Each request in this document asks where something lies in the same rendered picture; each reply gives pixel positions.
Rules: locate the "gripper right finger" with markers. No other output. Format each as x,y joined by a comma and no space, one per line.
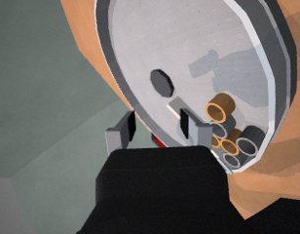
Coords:
198,133

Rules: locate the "grey round turntable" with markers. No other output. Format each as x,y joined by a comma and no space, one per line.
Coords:
171,54

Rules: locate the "dark grey metal sleeve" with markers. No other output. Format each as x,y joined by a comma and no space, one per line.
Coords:
228,125
250,136
233,160

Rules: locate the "bronze bushing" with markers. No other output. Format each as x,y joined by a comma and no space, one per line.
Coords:
225,106
215,141
231,139

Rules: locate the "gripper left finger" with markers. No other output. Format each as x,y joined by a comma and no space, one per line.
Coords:
120,136

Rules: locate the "red and blue divided bin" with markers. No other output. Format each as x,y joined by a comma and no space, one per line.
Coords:
156,141

